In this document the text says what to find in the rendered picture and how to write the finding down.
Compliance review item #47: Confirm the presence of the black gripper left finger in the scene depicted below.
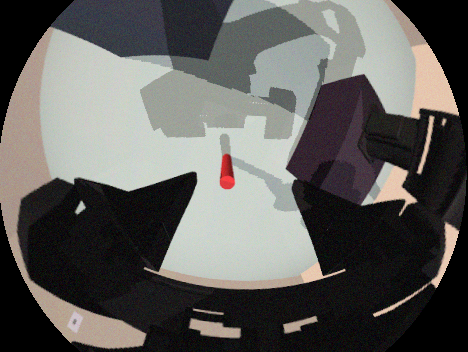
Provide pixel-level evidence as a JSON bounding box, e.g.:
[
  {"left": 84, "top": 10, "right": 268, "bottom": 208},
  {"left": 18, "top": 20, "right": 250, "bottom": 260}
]
[{"left": 73, "top": 172, "right": 197, "bottom": 272}]

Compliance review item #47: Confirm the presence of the red peg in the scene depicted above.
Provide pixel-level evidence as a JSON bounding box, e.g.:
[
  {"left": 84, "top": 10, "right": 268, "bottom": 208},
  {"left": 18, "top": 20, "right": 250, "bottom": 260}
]
[{"left": 219, "top": 153, "right": 235, "bottom": 189}]

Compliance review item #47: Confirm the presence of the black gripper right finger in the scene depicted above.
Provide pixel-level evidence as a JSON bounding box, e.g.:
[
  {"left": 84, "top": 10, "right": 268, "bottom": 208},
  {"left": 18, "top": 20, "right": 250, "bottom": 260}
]
[{"left": 291, "top": 179, "right": 406, "bottom": 277}]

